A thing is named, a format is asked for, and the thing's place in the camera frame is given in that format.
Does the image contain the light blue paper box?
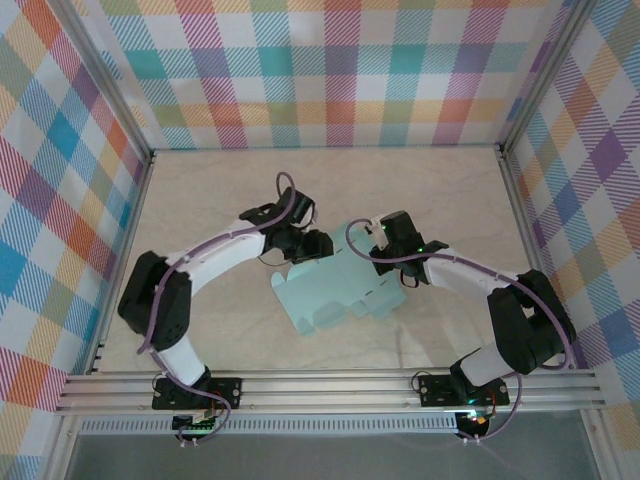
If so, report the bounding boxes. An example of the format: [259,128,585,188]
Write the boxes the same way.
[269,219,407,337]

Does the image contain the small controller circuit board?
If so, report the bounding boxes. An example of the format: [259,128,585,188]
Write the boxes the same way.
[457,408,496,432]
[172,409,224,434]

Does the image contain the aluminium table side rail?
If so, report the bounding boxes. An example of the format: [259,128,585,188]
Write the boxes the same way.
[497,143,591,371]
[84,149,157,376]

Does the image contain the long aluminium mounting rail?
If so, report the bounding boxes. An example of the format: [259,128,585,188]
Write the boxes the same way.
[53,368,607,417]

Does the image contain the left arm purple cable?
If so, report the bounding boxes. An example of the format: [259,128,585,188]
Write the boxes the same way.
[137,172,301,446]

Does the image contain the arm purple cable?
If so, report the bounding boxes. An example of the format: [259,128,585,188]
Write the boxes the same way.
[137,172,301,446]
[346,218,576,444]

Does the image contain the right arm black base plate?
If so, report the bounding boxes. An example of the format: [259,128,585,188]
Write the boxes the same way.
[417,373,511,407]

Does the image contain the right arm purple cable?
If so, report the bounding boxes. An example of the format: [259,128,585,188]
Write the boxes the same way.
[346,218,576,444]

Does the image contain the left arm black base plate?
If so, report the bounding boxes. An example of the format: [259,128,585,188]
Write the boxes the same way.
[152,377,244,411]

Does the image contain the grey slotted cable duct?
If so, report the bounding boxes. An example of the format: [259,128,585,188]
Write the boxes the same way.
[79,417,461,436]

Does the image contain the aluminium frame post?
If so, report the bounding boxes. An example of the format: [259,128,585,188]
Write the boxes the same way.
[47,0,155,164]
[497,0,601,159]

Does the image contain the aluminium frame leg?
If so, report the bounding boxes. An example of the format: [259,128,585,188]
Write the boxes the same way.
[579,407,624,480]
[42,414,84,480]

